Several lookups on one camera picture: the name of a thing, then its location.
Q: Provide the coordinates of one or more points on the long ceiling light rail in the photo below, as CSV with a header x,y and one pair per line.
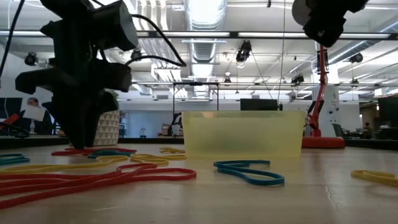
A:
x,y
273,35

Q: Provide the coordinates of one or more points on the succulent in white patterned pot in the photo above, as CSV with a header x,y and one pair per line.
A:
x,y
109,127

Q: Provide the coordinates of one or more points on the black computer monitor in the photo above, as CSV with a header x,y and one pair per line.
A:
x,y
388,112
11,107
258,104

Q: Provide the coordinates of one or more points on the yellow translucent plastic bin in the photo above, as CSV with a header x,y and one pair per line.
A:
x,y
248,137

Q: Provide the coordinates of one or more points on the red desk lamp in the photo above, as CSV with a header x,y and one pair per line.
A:
x,y
323,143

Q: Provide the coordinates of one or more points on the black ceiling camera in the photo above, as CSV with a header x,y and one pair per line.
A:
x,y
31,59
356,58
136,55
244,51
297,79

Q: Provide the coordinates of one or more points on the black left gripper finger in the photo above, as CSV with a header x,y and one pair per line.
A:
x,y
105,77
46,81

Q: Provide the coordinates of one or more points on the yellow rubber band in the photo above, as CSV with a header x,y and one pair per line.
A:
x,y
356,174
177,157
171,151
46,168

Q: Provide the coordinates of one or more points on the person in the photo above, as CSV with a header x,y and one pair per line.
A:
x,y
32,102
368,126

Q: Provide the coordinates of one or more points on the white paper sheet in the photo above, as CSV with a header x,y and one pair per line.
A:
x,y
34,113

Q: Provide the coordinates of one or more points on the teal rubber band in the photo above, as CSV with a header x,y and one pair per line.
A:
x,y
112,152
27,160
242,162

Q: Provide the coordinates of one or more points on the black aluminium table frame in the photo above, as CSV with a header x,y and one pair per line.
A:
x,y
31,141

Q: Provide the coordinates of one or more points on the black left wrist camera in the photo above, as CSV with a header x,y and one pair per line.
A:
x,y
115,28

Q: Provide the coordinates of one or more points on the red rubber band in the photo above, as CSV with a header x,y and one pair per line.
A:
x,y
193,175
62,153
154,166

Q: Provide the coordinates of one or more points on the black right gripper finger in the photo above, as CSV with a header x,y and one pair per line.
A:
x,y
325,31

